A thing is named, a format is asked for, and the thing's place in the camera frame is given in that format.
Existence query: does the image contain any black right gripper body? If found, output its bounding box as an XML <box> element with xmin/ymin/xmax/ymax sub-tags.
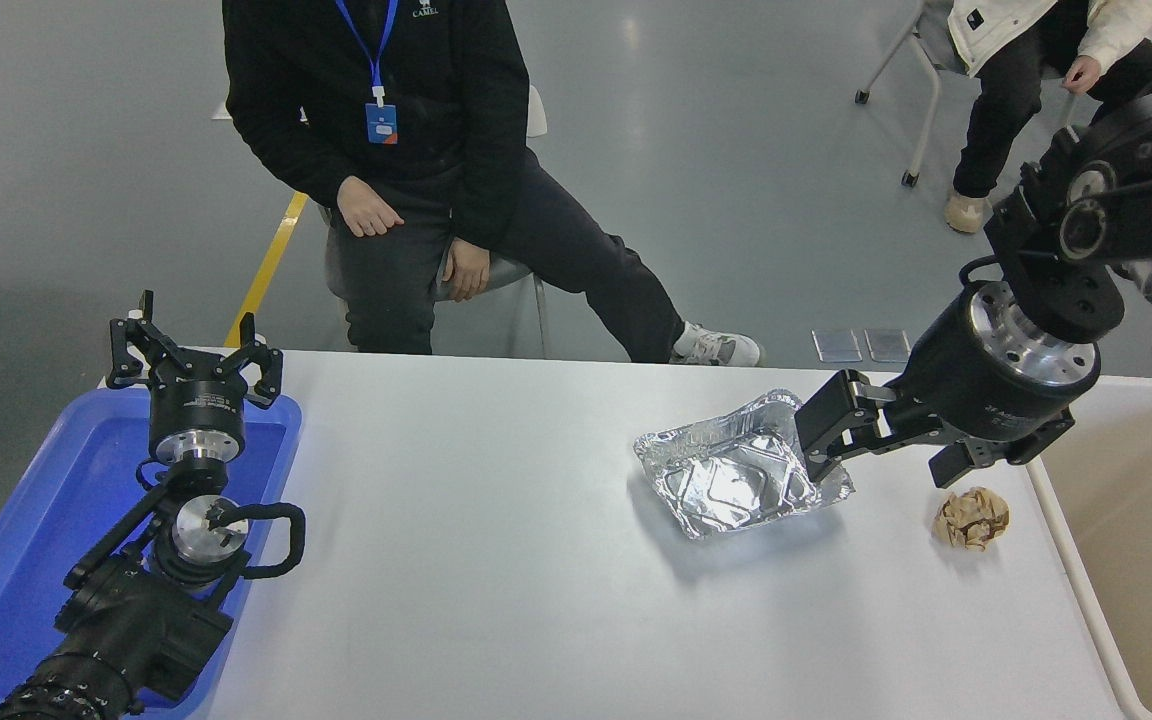
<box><xmin>891</xmin><ymin>288</ymin><xmax>1089</xmax><ymax>446</ymax></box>

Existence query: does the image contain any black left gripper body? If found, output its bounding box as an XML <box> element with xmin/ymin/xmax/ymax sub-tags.
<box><xmin>148</xmin><ymin>360</ymin><xmax>248</xmax><ymax>443</ymax></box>

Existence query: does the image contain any person's right hand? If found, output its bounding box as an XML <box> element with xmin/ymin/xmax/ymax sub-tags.
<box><xmin>336</xmin><ymin>175</ymin><xmax>405</xmax><ymax>238</ymax></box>

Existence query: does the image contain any person's left hand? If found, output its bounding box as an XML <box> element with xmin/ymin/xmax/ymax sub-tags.
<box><xmin>441</xmin><ymin>238</ymin><xmax>492</xmax><ymax>303</ymax></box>
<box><xmin>1061</xmin><ymin>55</ymin><xmax>1103</xmax><ymax>97</ymax></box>

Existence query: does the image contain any crumpled tan paper ball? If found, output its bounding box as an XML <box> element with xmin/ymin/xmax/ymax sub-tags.
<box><xmin>934</xmin><ymin>487</ymin><xmax>1013</xmax><ymax>553</ymax></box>

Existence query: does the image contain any clear floor plate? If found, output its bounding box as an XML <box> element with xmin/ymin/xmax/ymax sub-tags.
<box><xmin>813</xmin><ymin>328</ymin><xmax>863</xmax><ymax>364</ymax></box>
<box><xmin>864</xmin><ymin>328</ymin><xmax>913</xmax><ymax>364</ymax></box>

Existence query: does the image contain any silver foil tray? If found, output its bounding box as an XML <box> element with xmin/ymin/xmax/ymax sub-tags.
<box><xmin>633</xmin><ymin>389</ymin><xmax>856</xmax><ymax>542</ymax></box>

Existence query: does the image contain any large pale bin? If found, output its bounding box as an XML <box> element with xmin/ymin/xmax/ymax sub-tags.
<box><xmin>1026</xmin><ymin>375</ymin><xmax>1152</xmax><ymax>720</ymax></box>

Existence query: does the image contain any blue plastic tray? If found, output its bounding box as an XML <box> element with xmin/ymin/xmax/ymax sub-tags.
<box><xmin>0</xmin><ymin>388</ymin><xmax>304</xmax><ymax>713</ymax></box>

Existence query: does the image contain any grey wheeled chair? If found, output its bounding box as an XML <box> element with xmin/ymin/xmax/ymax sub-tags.
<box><xmin>324</xmin><ymin>85</ymin><xmax>549</xmax><ymax>359</ymax></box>

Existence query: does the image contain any blue id badge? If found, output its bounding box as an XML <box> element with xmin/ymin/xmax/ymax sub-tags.
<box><xmin>334</xmin><ymin>0</ymin><xmax>402</xmax><ymax>147</ymax></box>

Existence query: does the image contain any seated person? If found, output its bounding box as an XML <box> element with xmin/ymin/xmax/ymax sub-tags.
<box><xmin>221</xmin><ymin>0</ymin><xmax>767</xmax><ymax>368</ymax></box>
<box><xmin>946</xmin><ymin>0</ymin><xmax>1152</xmax><ymax>234</ymax></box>

